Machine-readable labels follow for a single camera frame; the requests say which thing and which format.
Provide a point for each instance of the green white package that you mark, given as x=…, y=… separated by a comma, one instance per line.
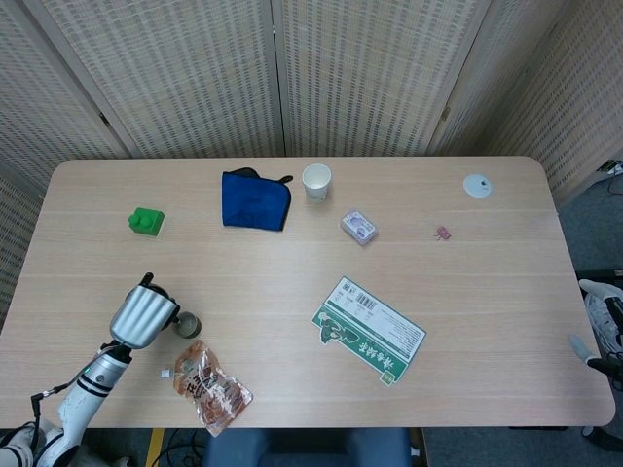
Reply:
x=370, y=335

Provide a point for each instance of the woven folding screen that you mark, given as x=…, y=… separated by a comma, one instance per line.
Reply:
x=194, y=73

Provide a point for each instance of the brown peanut butter pouch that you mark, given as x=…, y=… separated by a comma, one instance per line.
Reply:
x=209, y=389

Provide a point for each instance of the clear box of purple clips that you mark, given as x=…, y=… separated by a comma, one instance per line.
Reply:
x=360, y=227

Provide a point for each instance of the green toy building block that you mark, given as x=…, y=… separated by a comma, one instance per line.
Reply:
x=146, y=223

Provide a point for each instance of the blue seat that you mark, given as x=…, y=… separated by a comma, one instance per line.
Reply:
x=306, y=447

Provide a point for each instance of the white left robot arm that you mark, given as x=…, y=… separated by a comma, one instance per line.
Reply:
x=92, y=389

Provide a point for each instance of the white paper cup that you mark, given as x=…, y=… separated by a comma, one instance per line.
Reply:
x=316, y=187

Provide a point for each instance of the black ceramic cup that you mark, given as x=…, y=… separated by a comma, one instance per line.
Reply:
x=191, y=328

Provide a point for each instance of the black metal frame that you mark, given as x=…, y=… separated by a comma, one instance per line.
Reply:
x=601, y=275

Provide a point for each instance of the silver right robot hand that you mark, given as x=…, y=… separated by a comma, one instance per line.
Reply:
x=606, y=311

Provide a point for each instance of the blue folded cloth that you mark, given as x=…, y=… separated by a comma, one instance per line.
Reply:
x=253, y=202

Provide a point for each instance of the white round table grommet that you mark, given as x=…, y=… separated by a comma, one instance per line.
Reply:
x=477, y=187

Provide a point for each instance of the pink binder clip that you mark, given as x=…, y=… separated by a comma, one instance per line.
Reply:
x=443, y=233

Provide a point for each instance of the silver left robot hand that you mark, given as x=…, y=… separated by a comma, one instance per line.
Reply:
x=141, y=316

